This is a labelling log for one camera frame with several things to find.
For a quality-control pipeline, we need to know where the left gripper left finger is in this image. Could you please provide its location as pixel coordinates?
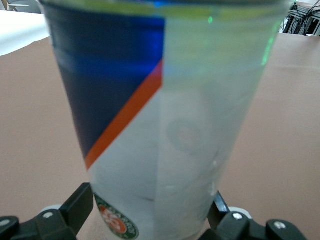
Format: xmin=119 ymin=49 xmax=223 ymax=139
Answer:
xmin=0 ymin=182 xmax=95 ymax=240

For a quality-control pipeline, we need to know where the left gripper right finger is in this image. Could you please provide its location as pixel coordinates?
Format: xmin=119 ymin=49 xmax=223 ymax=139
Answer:
xmin=201 ymin=190 xmax=309 ymax=240

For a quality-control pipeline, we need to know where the clear tennis ball can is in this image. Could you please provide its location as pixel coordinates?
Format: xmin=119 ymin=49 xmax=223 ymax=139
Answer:
xmin=39 ymin=0 xmax=293 ymax=240

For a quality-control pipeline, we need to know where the brown table mat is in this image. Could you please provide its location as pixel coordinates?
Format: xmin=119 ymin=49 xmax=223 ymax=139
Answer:
xmin=0 ymin=32 xmax=320 ymax=240

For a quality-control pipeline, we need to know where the black equipment rack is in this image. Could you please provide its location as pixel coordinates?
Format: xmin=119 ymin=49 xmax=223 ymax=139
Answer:
xmin=282 ymin=0 xmax=320 ymax=37

